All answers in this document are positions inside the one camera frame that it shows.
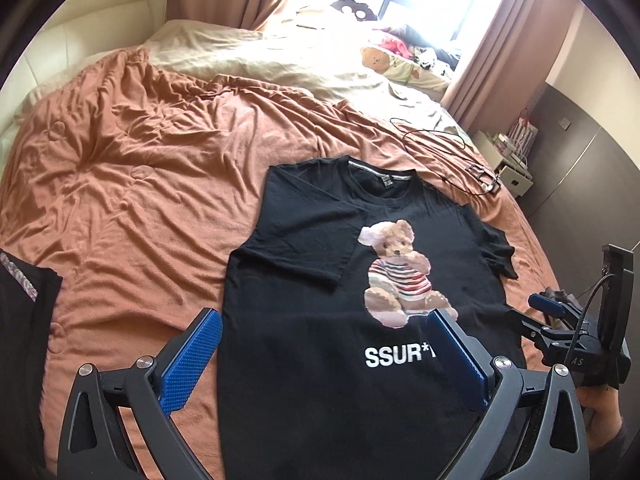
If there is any brown blanket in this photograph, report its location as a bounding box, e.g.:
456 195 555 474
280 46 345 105
0 45 556 480

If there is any person's right hand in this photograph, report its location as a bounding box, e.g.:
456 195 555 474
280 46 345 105
581 387 629 457

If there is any cream duvet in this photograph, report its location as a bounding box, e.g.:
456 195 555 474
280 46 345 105
145 7 471 136

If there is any pink curtain beside nightstand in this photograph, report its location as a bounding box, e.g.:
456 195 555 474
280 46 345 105
442 0 586 131

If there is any white nightstand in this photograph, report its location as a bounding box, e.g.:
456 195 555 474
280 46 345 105
472 130 533 198

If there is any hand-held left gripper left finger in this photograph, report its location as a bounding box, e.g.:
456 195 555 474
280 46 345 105
57 307 224 480

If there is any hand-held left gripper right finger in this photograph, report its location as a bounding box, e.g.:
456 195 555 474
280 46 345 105
427 308 592 480

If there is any thin black cable on bed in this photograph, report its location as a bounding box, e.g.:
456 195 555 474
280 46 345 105
390 117 496 196

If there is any cream padded headboard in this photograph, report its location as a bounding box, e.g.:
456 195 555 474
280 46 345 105
0 0 171 126

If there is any bear print pillow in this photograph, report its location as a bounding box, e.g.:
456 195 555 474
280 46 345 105
360 45 451 93

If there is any black bear print t-shirt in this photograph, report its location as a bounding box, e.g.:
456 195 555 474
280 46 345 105
216 157 526 480

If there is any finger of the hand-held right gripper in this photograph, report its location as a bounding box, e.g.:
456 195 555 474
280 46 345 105
528 291 577 320
504 307 550 348

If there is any pile of clothes on windowsill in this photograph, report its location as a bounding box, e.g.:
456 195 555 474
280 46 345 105
375 22 461 68

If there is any black and white plush toy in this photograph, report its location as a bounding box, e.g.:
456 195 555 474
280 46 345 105
332 0 379 22

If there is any striped gift bag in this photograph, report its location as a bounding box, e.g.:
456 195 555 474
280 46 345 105
507 110 539 161

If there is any black folded garment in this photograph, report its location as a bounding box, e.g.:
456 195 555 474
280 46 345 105
0 247 63 461

